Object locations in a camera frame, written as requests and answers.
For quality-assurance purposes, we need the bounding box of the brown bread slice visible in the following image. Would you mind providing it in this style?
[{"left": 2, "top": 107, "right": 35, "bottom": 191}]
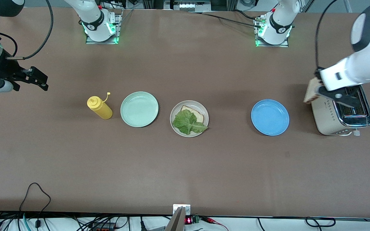
[
  {"left": 181, "top": 105, "right": 204, "bottom": 123},
  {"left": 304, "top": 78, "right": 322, "bottom": 104}
]

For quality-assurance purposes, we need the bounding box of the yellow mustard squeeze bottle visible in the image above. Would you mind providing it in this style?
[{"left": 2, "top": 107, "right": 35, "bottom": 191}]
[{"left": 87, "top": 92, "right": 113, "bottom": 120}]

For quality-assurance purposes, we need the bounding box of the green lettuce leaf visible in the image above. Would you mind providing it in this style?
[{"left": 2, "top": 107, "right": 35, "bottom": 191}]
[{"left": 172, "top": 109, "right": 209, "bottom": 135}]

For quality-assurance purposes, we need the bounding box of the blue plate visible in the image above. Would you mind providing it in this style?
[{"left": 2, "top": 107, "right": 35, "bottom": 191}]
[{"left": 251, "top": 99, "right": 290, "bottom": 136}]

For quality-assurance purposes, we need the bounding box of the light green plate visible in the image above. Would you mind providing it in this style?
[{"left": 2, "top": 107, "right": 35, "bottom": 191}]
[{"left": 120, "top": 91, "right": 159, "bottom": 128}]

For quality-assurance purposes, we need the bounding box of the beige plate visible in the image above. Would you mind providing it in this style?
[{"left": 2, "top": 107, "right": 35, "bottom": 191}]
[{"left": 170, "top": 100, "right": 209, "bottom": 138}]

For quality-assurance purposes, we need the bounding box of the beige chrome toaster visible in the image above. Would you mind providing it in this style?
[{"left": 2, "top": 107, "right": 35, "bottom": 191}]
[{"left": 311, "top": 84, "right": 370, "bottom": 137}]

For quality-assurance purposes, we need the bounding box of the silver power strip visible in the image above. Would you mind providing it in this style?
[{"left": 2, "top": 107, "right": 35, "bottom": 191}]
[{"left": 164, "top": 0, "right": 212, "bottom": 13}]

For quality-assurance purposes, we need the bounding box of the red clip lead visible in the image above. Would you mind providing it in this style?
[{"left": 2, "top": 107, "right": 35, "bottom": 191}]
[{"left": 201, "top": 217, "right": 229, "bottom": 231}]

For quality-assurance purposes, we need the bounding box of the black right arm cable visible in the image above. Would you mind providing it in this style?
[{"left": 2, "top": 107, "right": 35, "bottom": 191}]
[{"left": 0, "top": 0, "right": 54, "bottom": 61}]

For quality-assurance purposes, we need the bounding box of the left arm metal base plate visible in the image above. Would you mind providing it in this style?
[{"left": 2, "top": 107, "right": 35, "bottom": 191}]
[{"left": 254, "top": 16, "right": 290, "bottom": 48}]

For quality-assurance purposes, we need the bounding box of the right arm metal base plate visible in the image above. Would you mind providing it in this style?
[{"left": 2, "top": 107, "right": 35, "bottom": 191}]
[{"left": 85, "top": 10, "right": 123, "bottom": 45}]

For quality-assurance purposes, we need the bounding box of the short black table cable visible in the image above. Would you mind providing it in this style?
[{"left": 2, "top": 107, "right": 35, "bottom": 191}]
[{"left": 233, "top": 10, "right": 262, "bottom": 20}]

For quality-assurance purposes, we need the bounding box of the thin grey cable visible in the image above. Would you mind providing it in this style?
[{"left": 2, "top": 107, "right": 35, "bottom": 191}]
[{"left": 116, "top": 8, "right": 135, "bottom": 26}]

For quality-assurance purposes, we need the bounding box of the long black table cable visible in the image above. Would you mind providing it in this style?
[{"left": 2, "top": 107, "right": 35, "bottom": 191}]
[{"left": 188, "top": 11, "right": 264, "bottom": 29}]

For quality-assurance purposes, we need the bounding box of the thin black looped cable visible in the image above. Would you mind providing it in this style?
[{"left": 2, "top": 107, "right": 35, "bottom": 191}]
[{"left": 19, "top": 183, "right": 51, "bottom": 231}]

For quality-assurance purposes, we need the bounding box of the black coiled cable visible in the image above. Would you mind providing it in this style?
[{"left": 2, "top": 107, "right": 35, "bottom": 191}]
[{"left": 305, "top": 217, "right": 336, "bottom": 227}]

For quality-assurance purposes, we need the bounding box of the silver camera mount bracket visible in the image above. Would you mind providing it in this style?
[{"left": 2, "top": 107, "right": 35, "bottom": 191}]
[{"left": 173, "top": 204, "right": 191, "bottom": 216}]

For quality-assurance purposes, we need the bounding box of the grey camera mount bar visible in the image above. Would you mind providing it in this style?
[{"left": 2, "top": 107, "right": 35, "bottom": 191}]
[{"left": 165, "top": 207, "right": 185, "bottom": 231}]

